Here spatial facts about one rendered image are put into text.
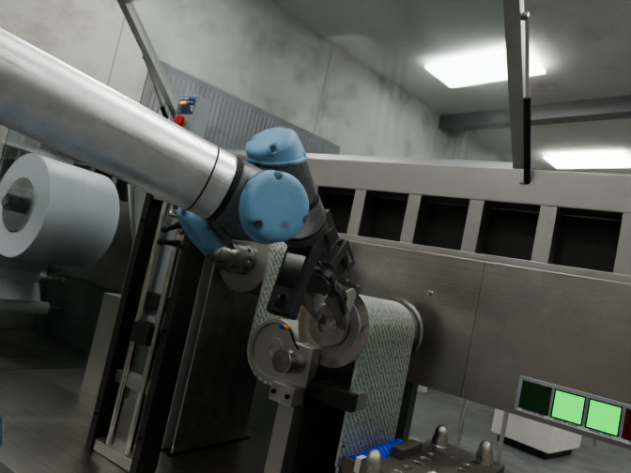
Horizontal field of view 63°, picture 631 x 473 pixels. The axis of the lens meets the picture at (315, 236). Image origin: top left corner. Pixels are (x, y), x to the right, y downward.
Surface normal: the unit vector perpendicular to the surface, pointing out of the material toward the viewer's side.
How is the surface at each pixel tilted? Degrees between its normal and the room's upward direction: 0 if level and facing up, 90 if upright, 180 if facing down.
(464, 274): 90
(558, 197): 90
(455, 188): 90
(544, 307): 90
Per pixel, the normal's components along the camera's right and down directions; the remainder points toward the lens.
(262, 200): 0.48, 0.04
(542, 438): -0.71, -0.21
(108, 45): 0.68, 0.08
